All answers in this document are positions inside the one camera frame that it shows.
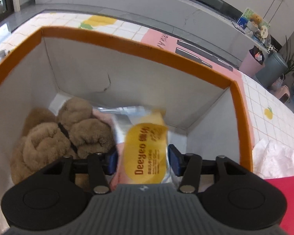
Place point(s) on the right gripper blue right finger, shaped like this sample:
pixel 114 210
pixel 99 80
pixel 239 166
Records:
pixel 188 166

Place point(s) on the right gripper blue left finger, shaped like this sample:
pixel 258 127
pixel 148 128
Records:
pixel 99 166

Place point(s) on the brown plush toy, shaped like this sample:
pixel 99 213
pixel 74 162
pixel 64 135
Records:
pixel 46 137

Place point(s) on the silver foil snack package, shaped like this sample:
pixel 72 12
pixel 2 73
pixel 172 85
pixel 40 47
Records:
pixel 141 137

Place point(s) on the orange white storage box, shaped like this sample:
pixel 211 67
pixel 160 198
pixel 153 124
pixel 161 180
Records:
pixel 205 106

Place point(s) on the white crumpled paper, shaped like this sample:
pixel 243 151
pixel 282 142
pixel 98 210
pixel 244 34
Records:
pixel 272 159

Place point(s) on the lemon pattern white tablecloth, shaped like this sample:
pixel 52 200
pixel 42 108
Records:
pixel 270 118

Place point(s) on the red Wonderlab cube box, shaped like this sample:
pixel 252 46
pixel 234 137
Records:
pixel 286 186

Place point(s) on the pink waste basket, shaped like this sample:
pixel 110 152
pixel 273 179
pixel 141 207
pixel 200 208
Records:
pixel 253 62

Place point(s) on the pink small stool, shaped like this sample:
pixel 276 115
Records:
pixel 282 93

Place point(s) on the grey round trash bin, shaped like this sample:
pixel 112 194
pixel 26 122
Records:
pixel 274 67

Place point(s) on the green potted plant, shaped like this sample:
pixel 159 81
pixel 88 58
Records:
pixel 288 57

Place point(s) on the small teddy bear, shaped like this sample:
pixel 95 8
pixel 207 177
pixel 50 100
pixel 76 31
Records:
pixel 255 19

